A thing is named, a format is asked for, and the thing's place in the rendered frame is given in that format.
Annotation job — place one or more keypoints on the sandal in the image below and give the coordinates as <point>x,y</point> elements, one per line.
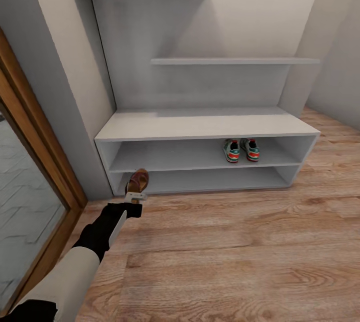
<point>138,183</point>

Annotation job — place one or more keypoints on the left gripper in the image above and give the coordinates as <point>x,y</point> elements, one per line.
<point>135,210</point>

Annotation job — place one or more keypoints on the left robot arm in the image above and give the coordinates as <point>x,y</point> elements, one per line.
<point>59,295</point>

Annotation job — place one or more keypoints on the gym shoe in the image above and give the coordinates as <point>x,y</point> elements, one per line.
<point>231,149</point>
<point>251,147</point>

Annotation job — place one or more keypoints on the door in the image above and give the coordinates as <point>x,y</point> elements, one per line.
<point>41,200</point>

